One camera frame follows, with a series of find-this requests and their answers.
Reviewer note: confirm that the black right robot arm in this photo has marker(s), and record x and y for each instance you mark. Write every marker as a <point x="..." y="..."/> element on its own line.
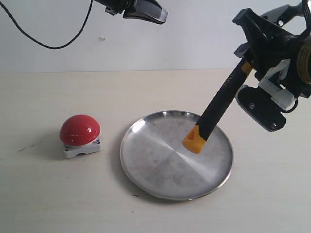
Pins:
<point x="303" y="9"/>

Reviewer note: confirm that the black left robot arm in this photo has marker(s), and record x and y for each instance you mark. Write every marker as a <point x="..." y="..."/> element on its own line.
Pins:
<point x="147" y="10"/>

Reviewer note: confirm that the red dome push button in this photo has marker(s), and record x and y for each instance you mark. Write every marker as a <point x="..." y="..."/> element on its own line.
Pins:
<point x="80" y="134"/>

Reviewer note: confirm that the yellow black claw hammer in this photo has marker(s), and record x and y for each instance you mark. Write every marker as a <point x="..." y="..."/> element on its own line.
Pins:
<point x="199" y="134"/>

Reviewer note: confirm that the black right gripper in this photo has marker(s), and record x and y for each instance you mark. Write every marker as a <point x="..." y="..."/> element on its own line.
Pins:
<point x="269" y="44"/>

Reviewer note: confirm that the round stainless steel plate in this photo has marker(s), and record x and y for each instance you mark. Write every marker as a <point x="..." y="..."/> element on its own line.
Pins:
<point x="153" y="158"/>

